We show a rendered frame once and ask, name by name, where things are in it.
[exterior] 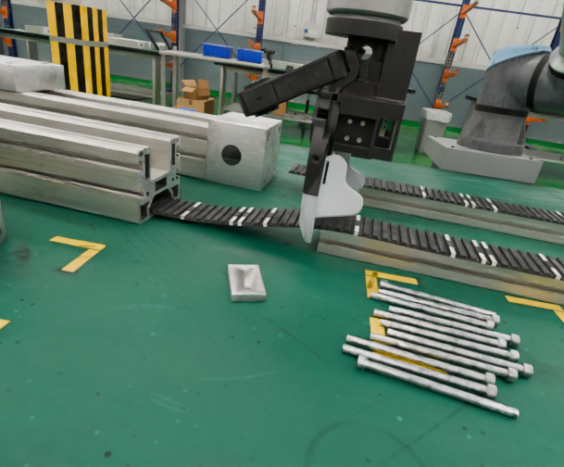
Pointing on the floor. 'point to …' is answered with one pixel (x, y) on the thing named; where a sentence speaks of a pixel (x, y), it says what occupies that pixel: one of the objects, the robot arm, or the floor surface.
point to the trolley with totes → (216, 53)
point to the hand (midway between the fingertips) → (308, 217)
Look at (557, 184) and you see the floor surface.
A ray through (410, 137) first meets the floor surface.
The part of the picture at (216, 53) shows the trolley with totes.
